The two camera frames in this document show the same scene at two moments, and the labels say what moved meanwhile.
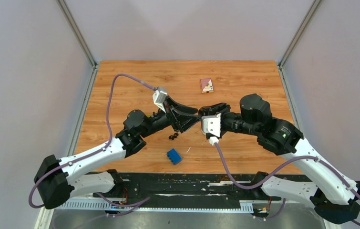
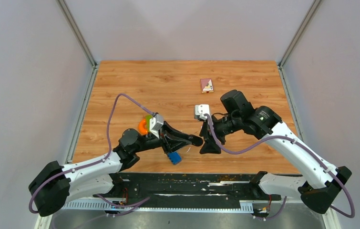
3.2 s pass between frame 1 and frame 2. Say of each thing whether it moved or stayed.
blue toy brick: stayed
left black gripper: moved
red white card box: stayed
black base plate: stayed
